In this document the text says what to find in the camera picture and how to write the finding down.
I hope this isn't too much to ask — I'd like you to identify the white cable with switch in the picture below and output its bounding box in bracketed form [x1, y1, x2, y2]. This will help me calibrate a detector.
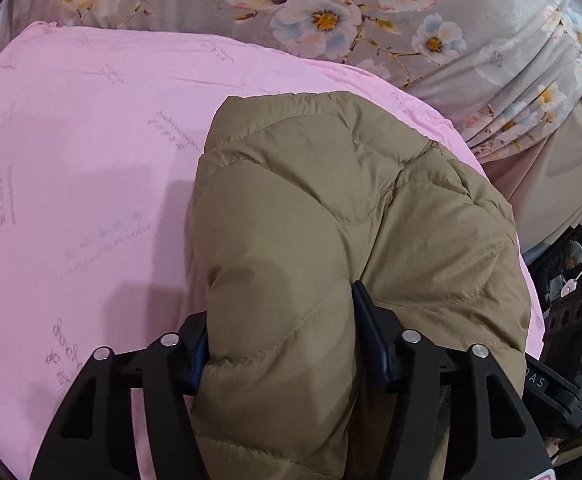
[560, 249, 582, 298]

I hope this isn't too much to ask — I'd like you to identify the grey floral curtain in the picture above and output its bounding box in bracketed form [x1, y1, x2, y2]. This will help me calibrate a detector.
[12, 0, 582, 162]

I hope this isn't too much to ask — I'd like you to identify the pink bed sheet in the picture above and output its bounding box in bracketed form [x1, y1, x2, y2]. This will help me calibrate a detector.
[0, 22, 544, 479]

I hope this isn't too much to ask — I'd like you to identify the olive quilted puffer jacket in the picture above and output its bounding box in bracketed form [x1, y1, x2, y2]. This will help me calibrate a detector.
[187, 92, 531, 479]

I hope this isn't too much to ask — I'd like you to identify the beige plain curtain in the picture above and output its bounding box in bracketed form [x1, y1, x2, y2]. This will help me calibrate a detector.
[484, 96, 582, 254]

